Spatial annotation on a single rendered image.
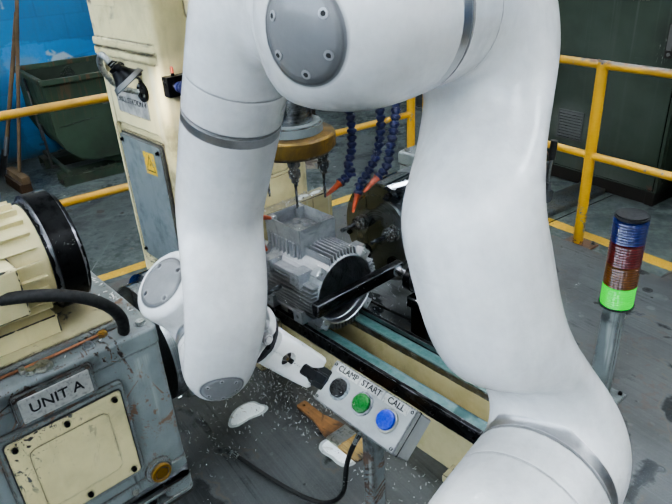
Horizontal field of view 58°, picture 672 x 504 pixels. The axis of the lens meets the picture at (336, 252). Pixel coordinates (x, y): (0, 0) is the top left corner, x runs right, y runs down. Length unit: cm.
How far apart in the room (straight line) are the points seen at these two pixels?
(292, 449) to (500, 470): 80
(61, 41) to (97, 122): 120
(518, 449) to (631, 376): 100
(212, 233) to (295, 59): 29
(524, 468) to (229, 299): 30
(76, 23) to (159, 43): 504
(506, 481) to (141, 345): 66
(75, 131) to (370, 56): 503
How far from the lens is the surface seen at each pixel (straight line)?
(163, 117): 133
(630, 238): 119
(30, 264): 95
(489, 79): 42
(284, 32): 33
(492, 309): 41
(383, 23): 31
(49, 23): 628
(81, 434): 103
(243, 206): 57
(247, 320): 60
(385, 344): 133
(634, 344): 160
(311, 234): 129
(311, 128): 122
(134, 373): 103
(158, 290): 69
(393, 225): 143
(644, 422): 139
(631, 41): 436
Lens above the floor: 168
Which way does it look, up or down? 27 degrees down
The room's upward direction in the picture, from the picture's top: 3 degrees counter-clockwise
